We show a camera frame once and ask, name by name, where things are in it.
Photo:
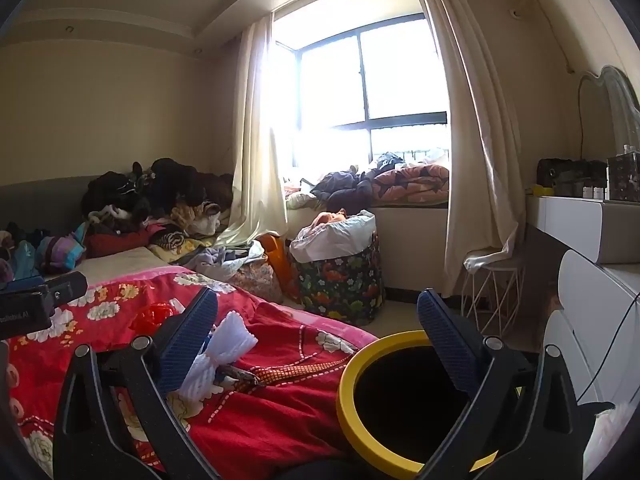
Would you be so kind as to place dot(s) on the white foam fruit net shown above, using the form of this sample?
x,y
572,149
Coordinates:
x,y
235,340

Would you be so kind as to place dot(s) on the pale lavender shirt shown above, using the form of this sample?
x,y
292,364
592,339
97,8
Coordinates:
x,y
220,260

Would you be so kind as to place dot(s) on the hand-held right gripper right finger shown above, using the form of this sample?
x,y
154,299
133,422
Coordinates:
x,y
445,340

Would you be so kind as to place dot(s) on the white drawer cabinet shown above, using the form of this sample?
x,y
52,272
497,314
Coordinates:
x,y
590,280

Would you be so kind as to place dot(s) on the pink floral fabric bag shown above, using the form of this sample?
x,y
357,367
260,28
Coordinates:
x,y
260,280

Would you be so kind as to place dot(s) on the light blue garment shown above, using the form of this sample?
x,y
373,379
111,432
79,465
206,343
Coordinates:
x,y
25,260

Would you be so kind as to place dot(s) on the white dressing table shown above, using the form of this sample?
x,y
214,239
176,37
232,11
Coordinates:
x,y
575,220

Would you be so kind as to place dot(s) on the red plastic wrapper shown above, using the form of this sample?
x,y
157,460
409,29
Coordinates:
x,y
150,317

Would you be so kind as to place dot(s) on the bright orange bag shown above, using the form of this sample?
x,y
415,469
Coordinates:
x,y
275,260

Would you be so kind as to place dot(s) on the dinosaur print fabric basket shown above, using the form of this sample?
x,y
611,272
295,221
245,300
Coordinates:
x,y
340,280

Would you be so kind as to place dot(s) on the yellow rimmed black bin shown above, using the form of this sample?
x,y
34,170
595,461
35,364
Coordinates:
x,y
350,385

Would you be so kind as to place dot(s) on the dark camouflage bag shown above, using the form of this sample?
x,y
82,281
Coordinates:
x,y
565,175

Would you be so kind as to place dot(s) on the dark red folded garment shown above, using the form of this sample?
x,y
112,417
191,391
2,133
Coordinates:
x,y
115,245

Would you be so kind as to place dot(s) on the pile of dark clothes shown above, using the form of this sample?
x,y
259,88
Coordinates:
x,y
165,185

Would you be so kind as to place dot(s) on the grey bed headboard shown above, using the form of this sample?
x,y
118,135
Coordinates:
x,y
40,205

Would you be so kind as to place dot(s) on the yellow box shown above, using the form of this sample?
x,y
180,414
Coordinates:
x,y
542,191

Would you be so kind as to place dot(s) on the dark framed window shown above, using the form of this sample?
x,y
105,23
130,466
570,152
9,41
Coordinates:
x,y
365,125

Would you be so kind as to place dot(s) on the pale orange plastic bag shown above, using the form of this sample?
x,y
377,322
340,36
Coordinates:
x,y
327,217

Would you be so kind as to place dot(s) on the pale crumpled cloth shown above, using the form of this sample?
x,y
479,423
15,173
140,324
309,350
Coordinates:
x,y
300,200

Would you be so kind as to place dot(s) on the purple striped garment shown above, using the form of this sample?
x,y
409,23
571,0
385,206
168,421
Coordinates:
x,y
62,252

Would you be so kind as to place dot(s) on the white plastic liner bag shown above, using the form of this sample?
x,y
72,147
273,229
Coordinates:
x,y
345,240

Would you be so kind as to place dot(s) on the dark puffer jacket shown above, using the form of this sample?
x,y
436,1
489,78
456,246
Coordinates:
x,y
345,187

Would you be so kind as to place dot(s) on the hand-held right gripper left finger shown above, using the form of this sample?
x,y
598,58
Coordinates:
x,y
192,332

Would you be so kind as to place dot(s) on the beige bed sheet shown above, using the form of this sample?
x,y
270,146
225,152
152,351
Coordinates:
x,y
125,262

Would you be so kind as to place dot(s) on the wavy edged mirror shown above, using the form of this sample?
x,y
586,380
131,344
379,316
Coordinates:
x,y
612,110

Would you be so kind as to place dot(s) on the cream curtain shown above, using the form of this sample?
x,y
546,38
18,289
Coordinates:
x,y
255,135
475,135

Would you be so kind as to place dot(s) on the red floral blanket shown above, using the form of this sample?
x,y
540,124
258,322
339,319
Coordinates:
x,y
280,410

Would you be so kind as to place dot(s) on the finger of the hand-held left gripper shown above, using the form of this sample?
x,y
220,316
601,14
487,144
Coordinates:
x,y
67,287

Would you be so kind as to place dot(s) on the orange star print quilt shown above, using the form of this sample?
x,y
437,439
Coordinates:
x,y
410,185

